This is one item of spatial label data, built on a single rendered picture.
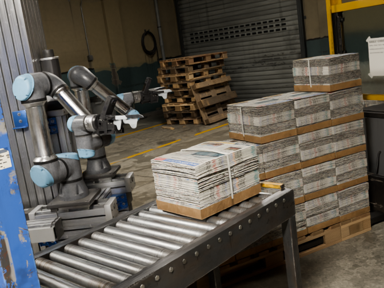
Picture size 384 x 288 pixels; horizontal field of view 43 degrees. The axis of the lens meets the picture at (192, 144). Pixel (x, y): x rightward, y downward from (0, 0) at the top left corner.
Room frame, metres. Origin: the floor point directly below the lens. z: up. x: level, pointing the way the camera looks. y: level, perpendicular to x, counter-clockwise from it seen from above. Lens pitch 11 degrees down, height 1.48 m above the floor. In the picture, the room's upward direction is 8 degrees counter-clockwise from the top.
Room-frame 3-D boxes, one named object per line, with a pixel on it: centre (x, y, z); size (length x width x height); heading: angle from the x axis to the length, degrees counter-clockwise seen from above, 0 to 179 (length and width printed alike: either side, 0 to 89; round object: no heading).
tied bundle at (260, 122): (3.16, -0.47, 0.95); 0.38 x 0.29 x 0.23; 26
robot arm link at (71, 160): (2.38, 0.64, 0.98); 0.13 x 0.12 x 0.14; 149
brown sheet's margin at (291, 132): (3.16, -0.47, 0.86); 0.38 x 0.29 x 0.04; 26
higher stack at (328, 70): (3.41, -1.01, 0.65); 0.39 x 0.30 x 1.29; 26
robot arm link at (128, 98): (3.10, 0.39, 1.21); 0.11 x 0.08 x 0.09; 110
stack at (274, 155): (3.10, -0.35, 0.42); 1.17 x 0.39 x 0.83; 116
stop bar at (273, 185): (2.25, -0.23, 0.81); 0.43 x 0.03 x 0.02; 47
